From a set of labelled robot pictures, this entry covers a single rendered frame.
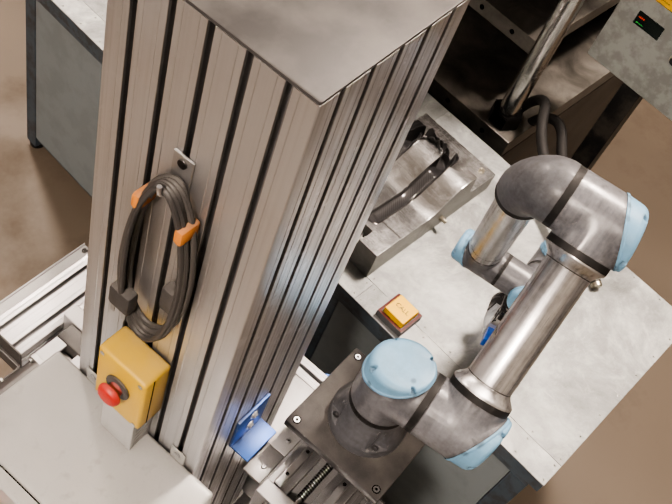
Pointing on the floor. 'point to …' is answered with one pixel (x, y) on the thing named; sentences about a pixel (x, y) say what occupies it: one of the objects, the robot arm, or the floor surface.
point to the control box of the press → (631, 68)
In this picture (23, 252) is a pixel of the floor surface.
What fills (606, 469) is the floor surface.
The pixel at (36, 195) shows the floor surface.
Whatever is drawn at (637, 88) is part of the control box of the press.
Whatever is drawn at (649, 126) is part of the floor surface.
